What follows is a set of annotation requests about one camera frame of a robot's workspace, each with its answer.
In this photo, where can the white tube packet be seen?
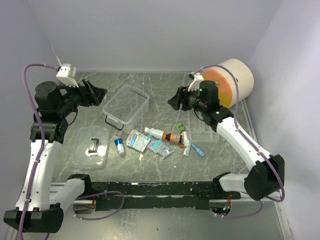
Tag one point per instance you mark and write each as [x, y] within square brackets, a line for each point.
[187, 144]

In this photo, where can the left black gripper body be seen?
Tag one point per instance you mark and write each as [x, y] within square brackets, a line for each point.
[78, 97]

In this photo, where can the beige cylinder orange face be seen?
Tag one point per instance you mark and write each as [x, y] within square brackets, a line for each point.
[234, 83]

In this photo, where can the teal-header plastic sachet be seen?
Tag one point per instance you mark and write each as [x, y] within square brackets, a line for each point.
[154, 144]

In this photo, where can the small blue-label vial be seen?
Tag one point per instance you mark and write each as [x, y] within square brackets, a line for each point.
[120, 146]

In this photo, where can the white medicine bottle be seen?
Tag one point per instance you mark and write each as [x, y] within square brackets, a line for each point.
[154, 132]

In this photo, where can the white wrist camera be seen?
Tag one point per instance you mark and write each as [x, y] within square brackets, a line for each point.
[66, 75]
[196, 78]

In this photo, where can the clear plastic storage box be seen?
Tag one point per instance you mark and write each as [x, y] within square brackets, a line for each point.
[126, 108]

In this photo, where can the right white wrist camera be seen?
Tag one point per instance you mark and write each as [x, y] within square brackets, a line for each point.
[196, 78]

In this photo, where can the white blue bandage packet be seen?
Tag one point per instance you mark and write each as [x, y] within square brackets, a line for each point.
[137, 140]

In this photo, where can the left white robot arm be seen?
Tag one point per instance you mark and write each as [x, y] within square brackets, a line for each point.
[37, 211]

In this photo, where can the brown medicine bottle orange cap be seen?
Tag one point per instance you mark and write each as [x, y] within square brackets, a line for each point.
[172, 137]

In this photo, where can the clear sachet blue contents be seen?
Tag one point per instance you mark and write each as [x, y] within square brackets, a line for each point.
[165, 151]

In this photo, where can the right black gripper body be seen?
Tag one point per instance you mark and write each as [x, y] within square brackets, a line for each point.
[189, 101]

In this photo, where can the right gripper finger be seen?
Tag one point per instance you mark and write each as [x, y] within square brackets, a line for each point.
[181, 92]
[175, 102]

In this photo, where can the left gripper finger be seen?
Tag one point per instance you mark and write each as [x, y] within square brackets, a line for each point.
[97, 95]
[88, 87]

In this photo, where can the blue plastic applicator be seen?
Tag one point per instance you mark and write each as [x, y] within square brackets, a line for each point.
[198, 150]

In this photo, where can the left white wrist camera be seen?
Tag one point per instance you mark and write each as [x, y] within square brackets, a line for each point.
[66, 75]

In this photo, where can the clear plastic divider tray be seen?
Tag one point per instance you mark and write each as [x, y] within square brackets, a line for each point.
[199, 132]

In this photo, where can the clear plastic box lid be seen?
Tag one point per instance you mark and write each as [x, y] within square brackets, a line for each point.
[91, 147]

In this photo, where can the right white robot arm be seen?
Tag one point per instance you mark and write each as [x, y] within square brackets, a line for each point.
[266, 171]

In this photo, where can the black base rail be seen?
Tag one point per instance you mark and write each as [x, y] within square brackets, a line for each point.
[160, 195]

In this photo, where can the green medicine box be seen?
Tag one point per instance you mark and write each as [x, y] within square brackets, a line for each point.
[180, 126]

